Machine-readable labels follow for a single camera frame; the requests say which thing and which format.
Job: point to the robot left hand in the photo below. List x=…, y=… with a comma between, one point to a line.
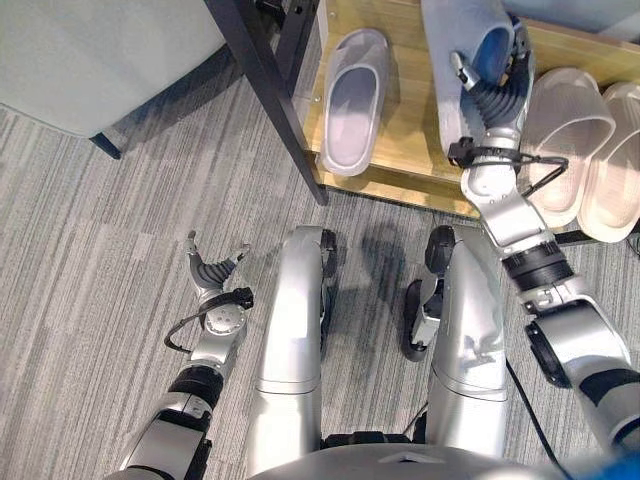
x=210, y=272

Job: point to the silver robot leg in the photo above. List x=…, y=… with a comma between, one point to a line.
x=460, y=345
x=295, y=345

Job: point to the beige slipper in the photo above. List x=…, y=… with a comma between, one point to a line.
x=562, y=145
x=612, y=165

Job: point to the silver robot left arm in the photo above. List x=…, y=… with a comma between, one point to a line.
x=200, y=370

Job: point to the grey-blue slipper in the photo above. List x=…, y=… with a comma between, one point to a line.
x=353, y=102
x=462, y=70

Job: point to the light grey sofa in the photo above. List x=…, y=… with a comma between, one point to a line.
x=100, y=65

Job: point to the silver robot left leg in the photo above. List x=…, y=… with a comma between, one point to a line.
x=295, y=345

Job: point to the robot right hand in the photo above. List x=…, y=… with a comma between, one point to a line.
x=497, y=97

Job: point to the wooden shoe rack black frame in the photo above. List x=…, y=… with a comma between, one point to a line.
x=400, y=115

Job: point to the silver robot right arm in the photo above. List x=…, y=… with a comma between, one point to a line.
x=545, y=280

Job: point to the silver robot torso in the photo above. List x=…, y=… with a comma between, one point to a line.
x=345, y=462

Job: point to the silver robot right leg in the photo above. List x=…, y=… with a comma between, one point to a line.
x=460, y=345

